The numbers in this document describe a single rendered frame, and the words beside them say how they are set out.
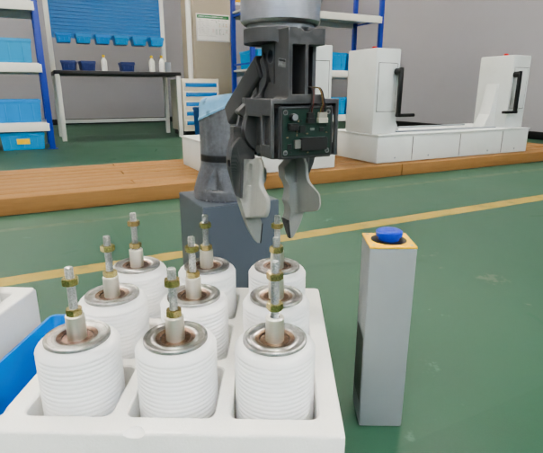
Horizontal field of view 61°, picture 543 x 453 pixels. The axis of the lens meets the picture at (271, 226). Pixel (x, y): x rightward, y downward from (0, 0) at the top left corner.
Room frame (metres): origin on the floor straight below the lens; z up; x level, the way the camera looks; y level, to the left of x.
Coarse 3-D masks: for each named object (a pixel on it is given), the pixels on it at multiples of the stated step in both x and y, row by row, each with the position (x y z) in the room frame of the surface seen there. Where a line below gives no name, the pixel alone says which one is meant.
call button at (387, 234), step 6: (378, 228) 0.68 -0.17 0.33; (384, 228) 0.68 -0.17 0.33; (390, 228) 0.68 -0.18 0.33; (396, 228) 0.68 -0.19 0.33; (378, 234) 0.67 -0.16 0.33; (384, 234) 0.66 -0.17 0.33; (390, 234) 0.66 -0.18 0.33; (396, 234) 0.66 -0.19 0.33; (402, 234) 0.67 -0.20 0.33; (384, 240) 0.66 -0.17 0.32; (390, 240) 0.66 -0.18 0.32; (396, 240) 0.66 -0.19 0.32
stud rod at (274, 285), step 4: (272, 260) 0.49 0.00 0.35; (276, 260) 0.49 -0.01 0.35; (272, 264) 0.48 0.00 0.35; (276, 264) 0.48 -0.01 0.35; (272, 268) 0.48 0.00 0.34; (276, 268) 0.48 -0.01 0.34; (272, 272) 0.48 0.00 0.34; (276, 272) 0.48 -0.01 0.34; (272, 284) 0.48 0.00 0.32; (276, 284) 0.48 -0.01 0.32; (272, 288) 0.48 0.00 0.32; (276, 288) 0.48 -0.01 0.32; (272, 292) 0.48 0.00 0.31; (276, 292) 0.48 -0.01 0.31; (272, 296) 0.48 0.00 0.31; (276, 296) 0.48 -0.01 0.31; (272, 300) 0.48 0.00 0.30; (276, 300) 0.48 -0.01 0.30; (272, 304) 0.48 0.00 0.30; (276, 304) 0.48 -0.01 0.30; (272, 312) 0.48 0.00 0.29; (272, 316) 0.48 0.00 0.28; (276, 316) 0.48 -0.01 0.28
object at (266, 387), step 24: (240, 336) 0.50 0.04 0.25; (240, 360) 0.46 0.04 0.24; (264, 360) 0.45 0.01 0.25; (288, 360) 0.45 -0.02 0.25; (312, 360) 0.47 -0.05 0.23; (240, 384) 0.46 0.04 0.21; (264, 384) 0.44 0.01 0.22; (288, 384) 0.44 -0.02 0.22; (312, 384) 0.47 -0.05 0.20; (240, 408) 0.46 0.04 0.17; (264, 408) 0.44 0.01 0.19; (288, 408) 0.44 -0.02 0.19; (312, 408) 0.47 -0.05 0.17
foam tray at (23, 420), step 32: (160, 320) 0.67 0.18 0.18; (320, 320) 0.67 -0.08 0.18; (320, 352) 0.57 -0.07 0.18; (32, 384) 0.50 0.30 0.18; (128, 384) 0.50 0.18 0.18; (224, 384) 0.50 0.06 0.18; (320, 384) 0.50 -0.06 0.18; (0, 416) 0.44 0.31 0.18; (32, 416) 0.44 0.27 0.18; (64, 416) 0.44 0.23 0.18; (128, 416) 0.44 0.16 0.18; (224, 416) 0.44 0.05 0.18; (320, 416) 0.44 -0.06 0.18; (0, 448) 0.42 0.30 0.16; (32, 448) 0.42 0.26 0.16; (64, 448) 0.42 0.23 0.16; (96, 448) 0.42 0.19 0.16; (128, 448) 0.41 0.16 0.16; (160, 448) 0.41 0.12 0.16; (192, 448) 0.41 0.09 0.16; (224, 448) 0.41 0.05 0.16; (256, 448) 0.41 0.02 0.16; (288, 448) 0.41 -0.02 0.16; (320, 448) 0.41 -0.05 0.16
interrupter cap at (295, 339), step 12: (264, 324) 0.52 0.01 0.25; (288, 324) 0.52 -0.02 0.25; (252, 336) 0.49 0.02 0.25; (264, 336) 0.49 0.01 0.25; (288, 336) 0.49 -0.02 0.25; (300, 336) 0.49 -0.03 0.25; (252, 348) 0.46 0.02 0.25; (264, 348) 0.46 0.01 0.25; (276, 348) 0.46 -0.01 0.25; (288, 348) 0.46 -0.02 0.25; (300, 348) 0.46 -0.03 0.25
